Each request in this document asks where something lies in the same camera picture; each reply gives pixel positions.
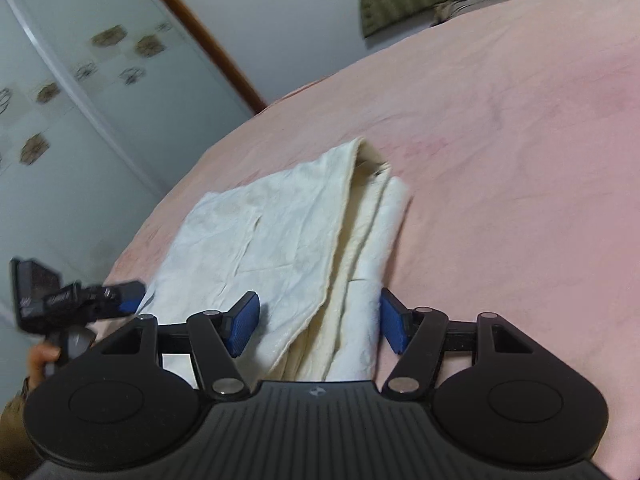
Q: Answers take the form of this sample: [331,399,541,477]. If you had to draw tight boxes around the person's left hand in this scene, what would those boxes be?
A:
[25,342,61,391]

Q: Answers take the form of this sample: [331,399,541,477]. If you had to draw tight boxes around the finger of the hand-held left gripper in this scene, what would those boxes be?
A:
[102,281,147,317]

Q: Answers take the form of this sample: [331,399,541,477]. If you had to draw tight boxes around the brown wooden wardrobe frame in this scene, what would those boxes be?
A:
[130,0,268,113]

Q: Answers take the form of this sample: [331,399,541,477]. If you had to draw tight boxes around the frosted glass wardrobe door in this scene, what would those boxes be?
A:
[0,0,251,321]

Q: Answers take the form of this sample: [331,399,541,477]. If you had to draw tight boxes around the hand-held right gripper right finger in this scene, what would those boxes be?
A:
[378,287,538,401]

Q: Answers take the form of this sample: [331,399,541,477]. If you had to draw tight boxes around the person's left forearm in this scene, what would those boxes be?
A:
[0,375,41,480]

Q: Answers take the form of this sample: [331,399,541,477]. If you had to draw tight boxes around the pink blanket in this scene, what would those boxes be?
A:
[105,0,640,480]

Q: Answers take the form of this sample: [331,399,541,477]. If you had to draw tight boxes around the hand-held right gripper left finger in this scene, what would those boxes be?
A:
[102,290,262,401]

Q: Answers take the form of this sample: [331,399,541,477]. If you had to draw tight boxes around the cream white towel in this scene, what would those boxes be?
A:
[135,136,412,383]

